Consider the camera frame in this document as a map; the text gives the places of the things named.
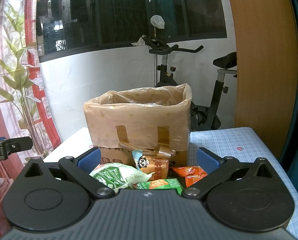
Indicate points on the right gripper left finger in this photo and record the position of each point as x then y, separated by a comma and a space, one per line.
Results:
78, 171

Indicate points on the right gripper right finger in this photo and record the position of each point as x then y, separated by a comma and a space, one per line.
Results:
218, 169

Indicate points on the orange snack bag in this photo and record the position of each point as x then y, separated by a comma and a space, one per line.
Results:
191, 174

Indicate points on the green white snack bag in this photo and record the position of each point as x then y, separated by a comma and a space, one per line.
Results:
118, 176

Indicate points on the green orange snack pack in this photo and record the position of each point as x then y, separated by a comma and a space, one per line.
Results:
161, 184

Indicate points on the panda bread snack pack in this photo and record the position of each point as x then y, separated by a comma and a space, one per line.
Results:
150, 164

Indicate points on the plaid tablecloth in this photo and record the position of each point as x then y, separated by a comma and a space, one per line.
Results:
245, 145

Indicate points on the red white curtain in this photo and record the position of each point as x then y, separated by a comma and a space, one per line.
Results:
11, 167

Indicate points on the black exercise bike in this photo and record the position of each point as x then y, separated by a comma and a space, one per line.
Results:
198, 71

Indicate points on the green bamboo plant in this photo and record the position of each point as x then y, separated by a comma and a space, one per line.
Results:
17, 85

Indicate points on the cardboard box with plastic liner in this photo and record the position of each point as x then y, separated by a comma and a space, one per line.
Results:
150, 118

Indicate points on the wooden door panel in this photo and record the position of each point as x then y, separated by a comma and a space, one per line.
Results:
267, 62

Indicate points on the dark window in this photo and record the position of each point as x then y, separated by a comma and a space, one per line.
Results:
68, 27

